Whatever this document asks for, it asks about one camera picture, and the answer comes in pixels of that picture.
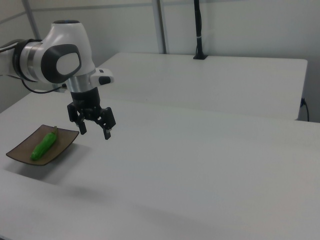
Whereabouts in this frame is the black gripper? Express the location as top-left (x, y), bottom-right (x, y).
top-left (66, 87), bottom-right (117, 141)

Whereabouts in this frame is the green chili pepper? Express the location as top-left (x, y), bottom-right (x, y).
top-left (30, 126), bottom-right (59, 161)

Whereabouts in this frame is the brown square ceramic plate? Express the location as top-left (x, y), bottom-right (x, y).
top-left (5, 124), bottom-right (80, 166)

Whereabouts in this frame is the white side table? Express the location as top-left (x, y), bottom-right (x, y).
top-left (64, 51), bottom-right (308, 121)

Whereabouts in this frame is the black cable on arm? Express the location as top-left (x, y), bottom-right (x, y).
top-left (21, 79), bottom-right (68, 94)

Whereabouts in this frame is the black camera stand pole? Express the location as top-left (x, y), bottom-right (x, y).
top-left (192, 0), bottom-right (209, 61)

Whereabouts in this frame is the black hanging table cable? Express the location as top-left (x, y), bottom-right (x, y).
top-left (301, 97), bottom-right (310, 122)

